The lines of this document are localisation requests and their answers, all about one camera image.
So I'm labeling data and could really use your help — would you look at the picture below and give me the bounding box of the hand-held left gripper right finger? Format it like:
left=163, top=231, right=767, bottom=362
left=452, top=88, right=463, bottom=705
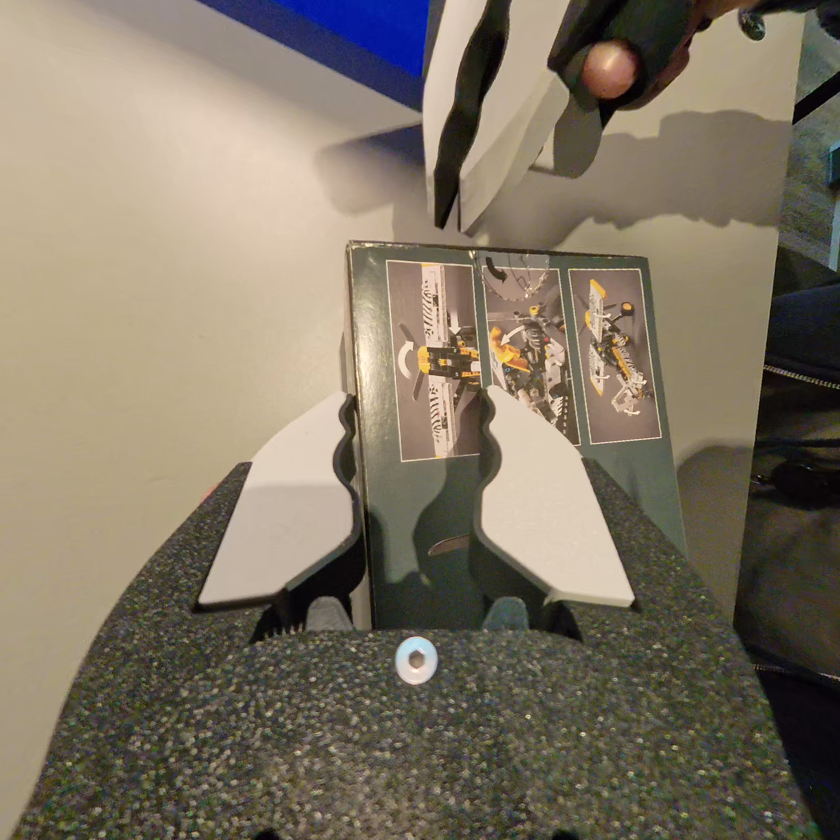
left=471, top=385, right=636, bottom=606

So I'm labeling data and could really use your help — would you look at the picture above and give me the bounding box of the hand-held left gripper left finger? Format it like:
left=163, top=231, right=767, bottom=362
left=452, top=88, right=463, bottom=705
left=197, top=392, right=364, bottom=607

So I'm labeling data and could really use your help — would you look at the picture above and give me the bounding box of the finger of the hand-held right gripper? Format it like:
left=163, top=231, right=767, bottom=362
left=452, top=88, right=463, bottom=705
left=423, top=0, right=513, bottom=230
left=441, top=0, right=571, bottom=235

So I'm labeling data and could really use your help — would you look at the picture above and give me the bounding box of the black toy brick box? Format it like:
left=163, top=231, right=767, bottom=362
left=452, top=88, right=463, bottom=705
left=341, top=240, right=689, bottom=632

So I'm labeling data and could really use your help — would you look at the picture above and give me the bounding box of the grey desk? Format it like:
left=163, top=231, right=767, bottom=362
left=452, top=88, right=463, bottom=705
left=0, top=0, right=805, bottom=821

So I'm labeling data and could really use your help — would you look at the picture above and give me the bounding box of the person's right hand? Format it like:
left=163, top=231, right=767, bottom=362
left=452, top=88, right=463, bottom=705
left=581, top=0, right=762, bottom=101

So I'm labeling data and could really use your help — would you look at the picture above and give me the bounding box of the blue plastic bin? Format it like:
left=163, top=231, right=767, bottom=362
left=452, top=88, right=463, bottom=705
left=197, top=0, right=431, bottom=112

